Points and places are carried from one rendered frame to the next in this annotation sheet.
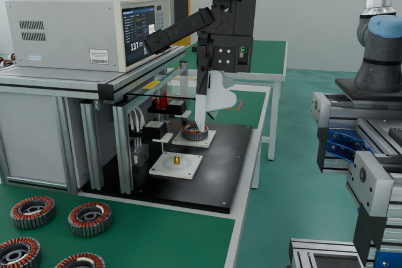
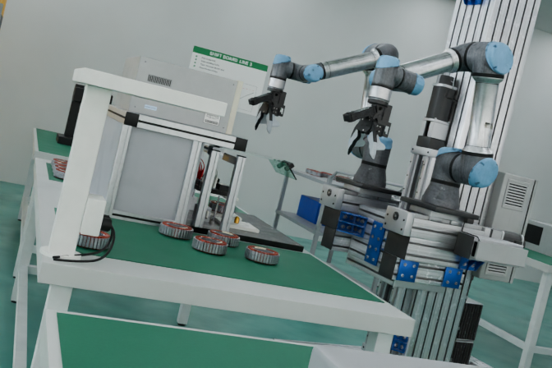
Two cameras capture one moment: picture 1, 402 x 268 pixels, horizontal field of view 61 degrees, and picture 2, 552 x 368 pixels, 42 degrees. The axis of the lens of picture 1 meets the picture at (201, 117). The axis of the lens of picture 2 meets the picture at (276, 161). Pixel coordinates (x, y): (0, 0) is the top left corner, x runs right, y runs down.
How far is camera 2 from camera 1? 207 cm
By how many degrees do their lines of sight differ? 38
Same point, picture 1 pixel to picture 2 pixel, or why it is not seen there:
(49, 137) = (173, 175)
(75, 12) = (204, 80)
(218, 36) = (379, 119)
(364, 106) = (364, 195)
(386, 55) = (380, 159)
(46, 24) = (174, 83)
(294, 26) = not seen: hidden behind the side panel
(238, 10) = (385, 111)
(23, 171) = (130, 205)
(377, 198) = (407, 224)
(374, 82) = (372, 178)
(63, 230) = not seen: hidden behind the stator
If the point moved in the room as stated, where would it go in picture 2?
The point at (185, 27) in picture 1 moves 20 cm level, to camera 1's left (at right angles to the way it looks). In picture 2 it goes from (366, 112) to (319, 99)
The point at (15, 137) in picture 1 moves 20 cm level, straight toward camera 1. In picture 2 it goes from (136, 172) to (184, 186)
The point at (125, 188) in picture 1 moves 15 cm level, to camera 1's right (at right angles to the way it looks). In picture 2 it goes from (224, 227) to (259, 232)
